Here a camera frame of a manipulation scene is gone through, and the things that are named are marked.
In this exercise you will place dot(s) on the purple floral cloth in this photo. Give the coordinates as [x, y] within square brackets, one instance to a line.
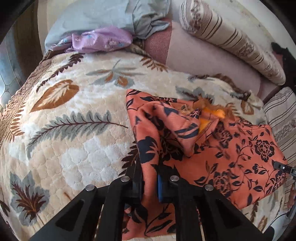
[99, 39]

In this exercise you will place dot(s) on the orange floral garment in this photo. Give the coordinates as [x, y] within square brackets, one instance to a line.
[231, 162]

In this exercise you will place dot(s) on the cream leaf-print fleece blanket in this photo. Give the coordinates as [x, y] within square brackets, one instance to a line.
[69, 139]

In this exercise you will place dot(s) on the striped floral bolster cushion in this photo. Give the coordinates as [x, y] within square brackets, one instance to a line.
[231, 39]

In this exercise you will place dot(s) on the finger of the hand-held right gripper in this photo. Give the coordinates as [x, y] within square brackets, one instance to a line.
[285, 167]

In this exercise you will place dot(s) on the light blue cloth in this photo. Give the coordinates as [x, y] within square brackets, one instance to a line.
[92, 16]

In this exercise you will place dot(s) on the pink sofa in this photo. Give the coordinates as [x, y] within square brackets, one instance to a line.
[198, 58]

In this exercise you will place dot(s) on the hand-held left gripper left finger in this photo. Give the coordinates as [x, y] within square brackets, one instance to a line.
[136, 185]

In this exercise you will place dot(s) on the black object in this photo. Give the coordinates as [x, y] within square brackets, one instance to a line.
[282, 52]

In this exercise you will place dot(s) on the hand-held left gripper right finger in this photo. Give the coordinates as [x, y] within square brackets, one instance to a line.
[160, 188]

